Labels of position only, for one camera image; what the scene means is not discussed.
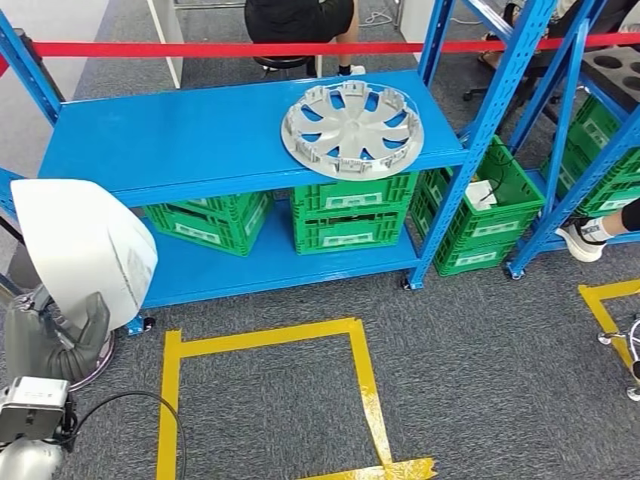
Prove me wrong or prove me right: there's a red barrier tape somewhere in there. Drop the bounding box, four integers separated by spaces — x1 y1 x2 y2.
0 31 640 78

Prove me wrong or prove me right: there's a grey plastic wheel hubcap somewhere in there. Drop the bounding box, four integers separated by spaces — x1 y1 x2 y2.
279 79 425 181

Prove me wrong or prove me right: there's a person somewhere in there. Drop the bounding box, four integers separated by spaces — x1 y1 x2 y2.
555 198 640 264
244 0 367 77
477 0 640 71

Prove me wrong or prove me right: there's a black office chair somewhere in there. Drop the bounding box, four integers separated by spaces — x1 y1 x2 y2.
462 62 561 127

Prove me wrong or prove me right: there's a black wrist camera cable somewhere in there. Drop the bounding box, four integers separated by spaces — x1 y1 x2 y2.
62 390 187 480

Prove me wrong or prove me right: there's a white desk panel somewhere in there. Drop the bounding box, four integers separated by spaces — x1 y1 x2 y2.
146 0 184 89
399 0 437 42

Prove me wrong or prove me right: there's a small white box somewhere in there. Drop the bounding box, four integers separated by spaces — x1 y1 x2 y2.
463 180 500 213

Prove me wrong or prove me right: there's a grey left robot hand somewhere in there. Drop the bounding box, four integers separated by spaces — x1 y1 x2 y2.
4 291 112 386

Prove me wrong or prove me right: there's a blue metal shelf rack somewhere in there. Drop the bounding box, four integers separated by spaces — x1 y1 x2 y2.
457 0 640 281
0 0 558 336

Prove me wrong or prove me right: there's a black round stool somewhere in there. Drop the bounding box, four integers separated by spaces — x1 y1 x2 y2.
252 55 321 79

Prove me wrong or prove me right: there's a black tray with holes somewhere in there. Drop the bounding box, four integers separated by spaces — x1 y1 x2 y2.
580 44 640 113

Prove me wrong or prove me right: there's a green plastic crate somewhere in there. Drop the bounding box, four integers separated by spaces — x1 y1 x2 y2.
294 210 404 257
291 172 420 217
570 94 640 175
540 148 640 220
410 135 547 252
143 190 275 258
433 235 518 278

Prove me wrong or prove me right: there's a white curved panel part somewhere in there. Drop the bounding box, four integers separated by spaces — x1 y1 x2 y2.
11 178 159 333

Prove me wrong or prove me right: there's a chrome chair base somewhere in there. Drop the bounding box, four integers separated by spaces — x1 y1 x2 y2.
597 316 640 403

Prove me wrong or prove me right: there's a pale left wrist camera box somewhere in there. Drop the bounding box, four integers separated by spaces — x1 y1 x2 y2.
0 376 72 446

